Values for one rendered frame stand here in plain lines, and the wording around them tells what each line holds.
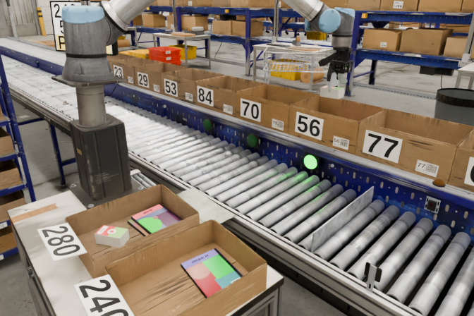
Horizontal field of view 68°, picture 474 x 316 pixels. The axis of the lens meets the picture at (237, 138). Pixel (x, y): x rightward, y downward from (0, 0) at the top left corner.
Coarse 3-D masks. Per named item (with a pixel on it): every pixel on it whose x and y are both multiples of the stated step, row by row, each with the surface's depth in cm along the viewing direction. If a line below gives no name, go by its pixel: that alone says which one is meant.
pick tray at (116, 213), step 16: (144, 192) 141; (160, 192) 146; (96, 208) 130; (112, 208) 134; (128, 208) 138; (144, 208) 143; (176, 208) 139; (192, 208) 129; (80, 224) 127; (96, 224) 131; (112, 224) 134; (128, 224) 134; (176, 224) 120; (192, 224) 125; (80, 240) 126; (128, 240) 125; (144, 240) 113; (160, 240) 117; (80, 256) 115; (96, 256) 118; (112, 256) 107; (96, 272) 105
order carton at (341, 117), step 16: (288, 112) 184; (304, 112) 177; (320, 112) 170; (336, 112) 197; (352, 112) 190; (368, 112) 183; (288, 128) 187; (336, 128) 166; (352, 128) 160; (320, 144) 175; (352, 144) 163
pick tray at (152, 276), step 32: (128, 256) 105; (160, 256) 112; (192, 256) 118; (224, 256) 117; (256, 256) 106; (128, 288) 105; (160, 288) 104; (192, 288) 104; (224, 288) 93; (256, 288) 102
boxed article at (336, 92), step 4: (320, 88) 173; (324, 88) 171; (332, 88) 169; (336, 88) 169; (340, 88) 169; (320, 92) 174; (324, 92) 172; (328, 92) 170; (332, 92) 169; (336, 92) 167; (340, 92) 168; (320, 96) 174; (324, 96) 172; (328, 96) 171; (332, 96) 169; (336, 96) 168; (340, 96) 169
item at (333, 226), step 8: (368, 192) 148; (360, 200) 145; (368, 200) 151; (344, 208) 136; (352, 208) 140; (360, 208) 147; (336, 216) 131; (344, 216) 136; (352, 216) 142; (328, 224) 128; (336, 224) 133; (344, 224) 139; (320, 232) 125; (328, 232) 129; (336, 232) 135; (312, 240) 122; (320, 240) 126; (312, 248) 124
